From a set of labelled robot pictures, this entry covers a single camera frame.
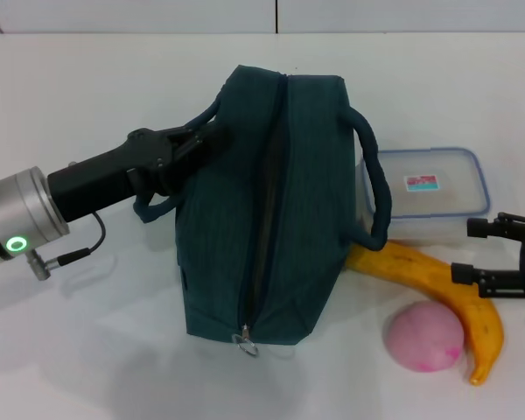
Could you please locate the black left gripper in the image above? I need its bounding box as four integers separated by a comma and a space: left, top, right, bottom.
47, 123, 234, 223

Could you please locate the yellow toy banana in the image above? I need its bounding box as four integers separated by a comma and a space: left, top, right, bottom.
345, 240, 507, 386

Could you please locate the clear container with blue-rimmed lid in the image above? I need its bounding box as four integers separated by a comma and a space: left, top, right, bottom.
360, 146, 494, 246

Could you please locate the pink toy peach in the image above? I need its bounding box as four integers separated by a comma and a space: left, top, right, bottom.
384, 302, 465, 373

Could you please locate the dark teal insulated lunch bag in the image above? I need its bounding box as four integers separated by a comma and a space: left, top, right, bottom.
133, 64, 395, 350

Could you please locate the metal zipper pull ring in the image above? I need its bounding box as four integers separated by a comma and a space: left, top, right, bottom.
230, 325, 260, 358

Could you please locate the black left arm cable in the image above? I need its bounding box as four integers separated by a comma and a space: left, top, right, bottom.
56, 212, 106, 266

